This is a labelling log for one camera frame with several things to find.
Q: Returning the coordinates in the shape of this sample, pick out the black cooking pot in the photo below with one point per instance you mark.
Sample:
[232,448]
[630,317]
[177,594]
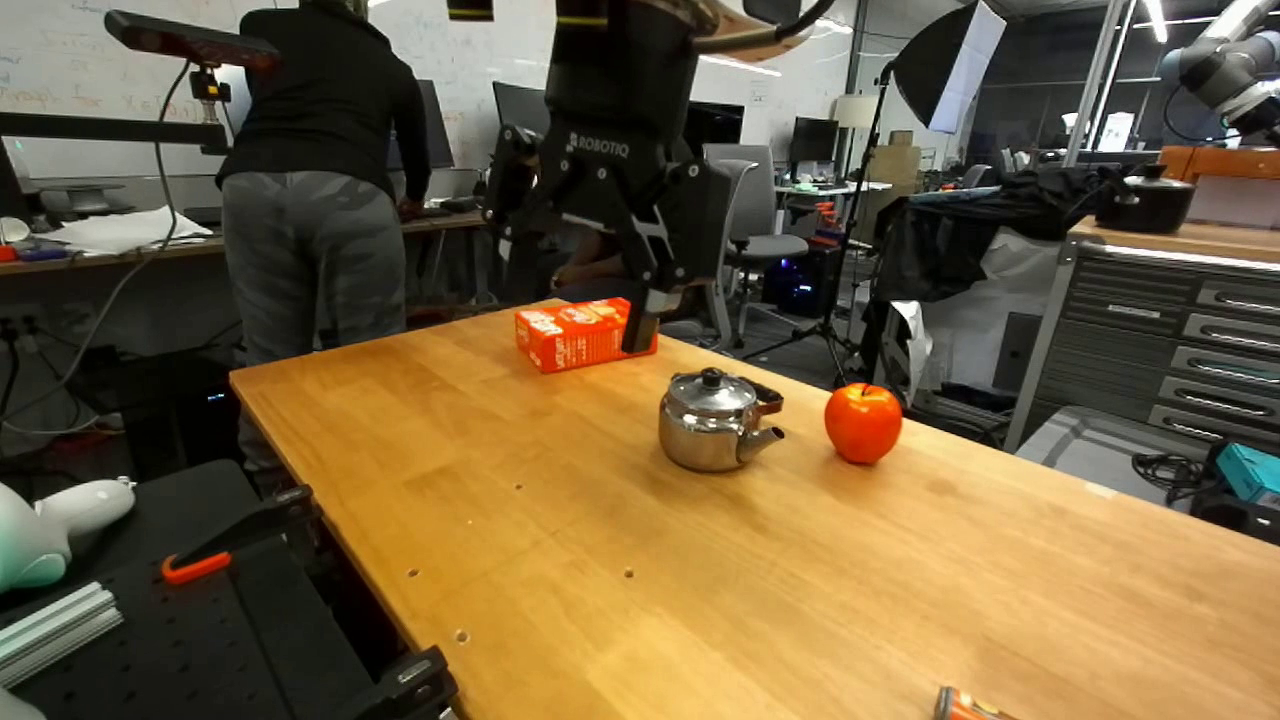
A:
[1144,203]

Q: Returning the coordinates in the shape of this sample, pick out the aluminium extrusion bar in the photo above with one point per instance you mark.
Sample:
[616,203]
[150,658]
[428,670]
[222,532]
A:
[53,631]

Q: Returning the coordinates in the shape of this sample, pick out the black light stand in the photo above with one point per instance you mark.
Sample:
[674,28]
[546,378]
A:
[874,226]

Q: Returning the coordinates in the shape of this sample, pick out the orange wooden board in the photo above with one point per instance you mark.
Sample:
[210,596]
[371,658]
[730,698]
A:
[1221,161]

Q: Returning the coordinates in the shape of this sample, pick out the black cloth pile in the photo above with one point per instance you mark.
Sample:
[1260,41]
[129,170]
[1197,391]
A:
[972,226]

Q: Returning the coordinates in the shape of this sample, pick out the grey background robot arm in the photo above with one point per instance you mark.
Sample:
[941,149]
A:
[1232,73]

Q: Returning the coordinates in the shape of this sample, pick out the orange cracker box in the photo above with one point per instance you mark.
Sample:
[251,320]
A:
[572,338]

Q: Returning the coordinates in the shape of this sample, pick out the black computer monitor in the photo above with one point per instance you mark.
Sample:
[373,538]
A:
[813,147]
[436,122]
[520,112]
[723,122]

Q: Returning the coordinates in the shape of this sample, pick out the grey plastic storage bin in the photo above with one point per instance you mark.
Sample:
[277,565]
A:
[1095,446]

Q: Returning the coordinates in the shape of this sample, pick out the teal plastic case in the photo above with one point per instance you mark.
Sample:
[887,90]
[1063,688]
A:
[1249,474]

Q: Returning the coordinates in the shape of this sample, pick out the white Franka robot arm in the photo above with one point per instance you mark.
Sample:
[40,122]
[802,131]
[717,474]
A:
[627,62]

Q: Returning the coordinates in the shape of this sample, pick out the black table clamp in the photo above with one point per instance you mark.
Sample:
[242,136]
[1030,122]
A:
[415,684]

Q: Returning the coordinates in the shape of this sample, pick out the white rounded plastic piece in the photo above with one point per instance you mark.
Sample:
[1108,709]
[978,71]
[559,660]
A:
[40,541]

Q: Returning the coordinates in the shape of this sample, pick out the black camera boom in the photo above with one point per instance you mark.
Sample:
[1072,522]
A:
[202,38]

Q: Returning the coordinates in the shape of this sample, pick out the grey office chair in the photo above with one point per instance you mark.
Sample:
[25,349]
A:
[762,221]

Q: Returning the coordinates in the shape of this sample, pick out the small steel teapot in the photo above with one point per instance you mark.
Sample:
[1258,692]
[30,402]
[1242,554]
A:
[706,434]

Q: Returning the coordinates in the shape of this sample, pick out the standing person in dark top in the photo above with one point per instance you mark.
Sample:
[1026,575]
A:
[313,203]

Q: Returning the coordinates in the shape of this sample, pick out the grey drawer cabinet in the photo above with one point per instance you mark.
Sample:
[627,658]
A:
[1163,334]

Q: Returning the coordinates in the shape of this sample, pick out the small orange striped item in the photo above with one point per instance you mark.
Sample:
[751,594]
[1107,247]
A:
[964,704]

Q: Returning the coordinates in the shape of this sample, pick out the black studio softbox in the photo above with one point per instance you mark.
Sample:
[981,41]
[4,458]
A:
[932,62]

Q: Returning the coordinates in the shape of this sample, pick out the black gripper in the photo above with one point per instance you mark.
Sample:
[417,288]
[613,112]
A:
[621,167]

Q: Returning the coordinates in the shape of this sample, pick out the long wooden wall desk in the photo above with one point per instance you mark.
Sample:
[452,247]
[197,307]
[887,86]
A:
[104,247]

